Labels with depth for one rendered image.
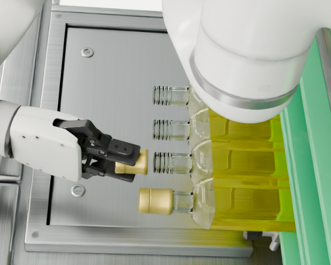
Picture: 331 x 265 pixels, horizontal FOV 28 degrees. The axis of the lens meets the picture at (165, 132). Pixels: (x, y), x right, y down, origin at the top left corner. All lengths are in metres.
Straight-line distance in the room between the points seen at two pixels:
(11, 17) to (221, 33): 0.49
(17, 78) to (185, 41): 0.58
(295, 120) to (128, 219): 0.29
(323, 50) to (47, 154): 0.39
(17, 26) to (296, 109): 0.41
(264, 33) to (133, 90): 0.66
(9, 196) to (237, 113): 0.54
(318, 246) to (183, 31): 0.33
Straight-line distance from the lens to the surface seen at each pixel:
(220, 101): 0.56
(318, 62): 0.89
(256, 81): 0.54
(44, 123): 0.88
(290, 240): 0.92
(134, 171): 0.89
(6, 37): 0.97
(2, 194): 1.03
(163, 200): 0.86
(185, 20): 0.63
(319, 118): 0.83
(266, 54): 0.52
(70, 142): 0.86
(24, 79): 1.16
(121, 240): 0.98
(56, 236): 0.98
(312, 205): 0.84
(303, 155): 0.88
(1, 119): 0.90
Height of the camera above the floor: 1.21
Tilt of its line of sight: 5 degrees down
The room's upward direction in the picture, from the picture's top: 87 degrees counter-clockwise
